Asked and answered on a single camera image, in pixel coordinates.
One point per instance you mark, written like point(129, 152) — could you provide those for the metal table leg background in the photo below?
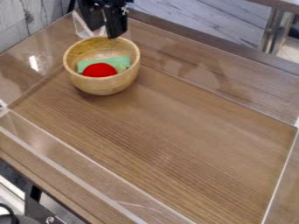
point(276, 30)

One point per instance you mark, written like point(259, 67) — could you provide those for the red round fruit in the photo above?
point(98, 70)

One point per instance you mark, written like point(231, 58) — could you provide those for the clear acrylic tray wall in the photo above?
point(84, 186)

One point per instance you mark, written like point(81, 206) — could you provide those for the wooden bowl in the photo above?
point(96, 48)

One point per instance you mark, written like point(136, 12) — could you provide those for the green sponge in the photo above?
point(118, 62)

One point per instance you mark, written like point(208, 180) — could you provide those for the black table leg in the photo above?
point(34, 209)

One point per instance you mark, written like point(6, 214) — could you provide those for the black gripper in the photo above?
point(114, 12)

